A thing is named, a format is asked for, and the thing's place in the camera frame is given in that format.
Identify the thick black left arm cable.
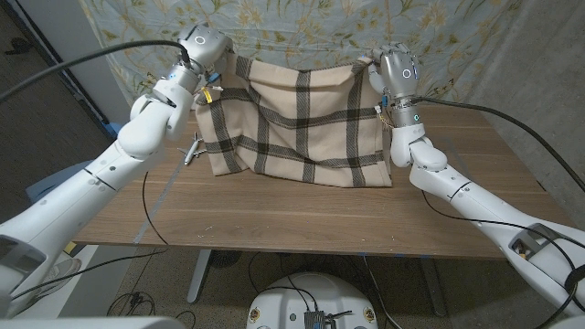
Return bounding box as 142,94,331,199
0,39,192,104

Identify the blue-grey stool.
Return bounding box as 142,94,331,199
26,159,92,205

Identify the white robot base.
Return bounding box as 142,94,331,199
246,271,379,329

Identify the white table leg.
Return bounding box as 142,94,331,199
186,249,213,304

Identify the grey table leg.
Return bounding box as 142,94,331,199
419,258,448,318

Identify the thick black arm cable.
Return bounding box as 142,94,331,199
410,95,585,193
0,39,192,104

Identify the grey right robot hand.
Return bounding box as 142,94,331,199
367,41,424,130

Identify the white toy plane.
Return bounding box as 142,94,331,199
176,132,207,166

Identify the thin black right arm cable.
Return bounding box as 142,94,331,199
420,190,585,329

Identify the black round fan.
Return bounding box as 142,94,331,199
208,249,243,270

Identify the beige plaid scarf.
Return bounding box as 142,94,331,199
194,52,393,188

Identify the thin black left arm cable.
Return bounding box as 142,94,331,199
11,171,169,302

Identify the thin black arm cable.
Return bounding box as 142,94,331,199
420,190,585,329
11,171,169,302

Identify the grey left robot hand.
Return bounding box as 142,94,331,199
166,23,234,92

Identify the grey white sneaker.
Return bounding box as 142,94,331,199
43,258,82,296

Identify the black door handle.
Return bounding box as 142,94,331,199
4,37,33,56

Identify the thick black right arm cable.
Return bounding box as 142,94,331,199
410,95,585,193

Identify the coiled black floor cable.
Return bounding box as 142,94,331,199
107,291,156,317

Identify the black box on base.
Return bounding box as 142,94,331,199
303,310,353,329

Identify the floral printed backdrop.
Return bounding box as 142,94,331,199
77,0,525,133

